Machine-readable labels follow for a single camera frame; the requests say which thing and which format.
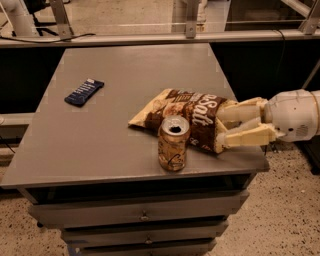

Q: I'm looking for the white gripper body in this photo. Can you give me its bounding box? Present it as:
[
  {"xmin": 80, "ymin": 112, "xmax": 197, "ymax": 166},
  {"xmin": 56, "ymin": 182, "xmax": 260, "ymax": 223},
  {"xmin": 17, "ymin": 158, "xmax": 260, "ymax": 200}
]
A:
[{"xmin": 264, "ymin": 89, "xmax": 320, "ymax": 142}]

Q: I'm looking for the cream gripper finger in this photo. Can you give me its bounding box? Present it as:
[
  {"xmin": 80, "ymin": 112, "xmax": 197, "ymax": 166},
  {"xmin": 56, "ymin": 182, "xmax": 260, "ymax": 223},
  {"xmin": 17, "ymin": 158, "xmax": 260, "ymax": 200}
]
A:
[
  {"xmin": 217, "ymin": 97, "xmax": 267, "ymax": 123},
  {"xmin": 216, "ymin": 117, "xmax": 277, "ymax": 148}
]

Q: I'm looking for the brown chip bag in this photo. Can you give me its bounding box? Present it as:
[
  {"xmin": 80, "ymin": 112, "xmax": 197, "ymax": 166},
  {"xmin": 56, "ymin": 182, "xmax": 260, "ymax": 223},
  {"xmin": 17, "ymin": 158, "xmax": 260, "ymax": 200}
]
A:
[{"xmin": 129, "ymin": 89, "xmax": 234, "ymax": 153}]

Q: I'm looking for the orange soda can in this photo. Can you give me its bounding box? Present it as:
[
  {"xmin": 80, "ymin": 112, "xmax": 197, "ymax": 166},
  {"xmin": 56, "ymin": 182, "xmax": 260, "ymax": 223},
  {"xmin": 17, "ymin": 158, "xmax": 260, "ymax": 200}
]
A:
[{"xmin": 158, "ymin": 115, "xmax": 190, "ymax": 172}]

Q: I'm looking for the dark blue snack bar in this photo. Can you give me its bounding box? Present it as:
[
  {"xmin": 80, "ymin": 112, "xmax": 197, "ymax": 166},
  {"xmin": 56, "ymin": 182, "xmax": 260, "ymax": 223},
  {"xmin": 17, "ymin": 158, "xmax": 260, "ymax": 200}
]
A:
[{"xmin": 64, "ymin": 78, "xmax": 104, "ymax": 107}]

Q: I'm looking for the grey drawer cabinet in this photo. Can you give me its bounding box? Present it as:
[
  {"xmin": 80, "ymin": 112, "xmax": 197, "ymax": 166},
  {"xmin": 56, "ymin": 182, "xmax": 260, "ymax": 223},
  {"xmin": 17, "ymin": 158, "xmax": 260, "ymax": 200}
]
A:
[{"xmin": 2, "ymin": 44, "xmax": 268, "ymax": 256}]

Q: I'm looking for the white pipe top left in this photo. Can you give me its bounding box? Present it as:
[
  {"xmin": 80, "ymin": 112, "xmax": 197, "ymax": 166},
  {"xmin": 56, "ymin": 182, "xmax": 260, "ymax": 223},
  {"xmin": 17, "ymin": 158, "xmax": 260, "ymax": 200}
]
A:
[{"xmin": 0, "ymin": 0, "xmax": 40, "ymax": 38}]

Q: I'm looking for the grey metal rail frame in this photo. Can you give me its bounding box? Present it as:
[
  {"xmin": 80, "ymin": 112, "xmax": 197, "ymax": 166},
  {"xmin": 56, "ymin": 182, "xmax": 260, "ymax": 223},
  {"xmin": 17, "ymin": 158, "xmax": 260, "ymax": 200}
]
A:
[{"xmin": 1, "ymin": 0, "xmax": 320, "ymax": 47}]

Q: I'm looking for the black cable on rail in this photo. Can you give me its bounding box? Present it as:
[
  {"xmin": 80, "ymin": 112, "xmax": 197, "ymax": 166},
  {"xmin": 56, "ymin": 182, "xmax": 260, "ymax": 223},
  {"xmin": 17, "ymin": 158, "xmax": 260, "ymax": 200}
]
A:
[{"xmin": 0, "ymin": 32, "xmax": 97, "ymax": 44}]

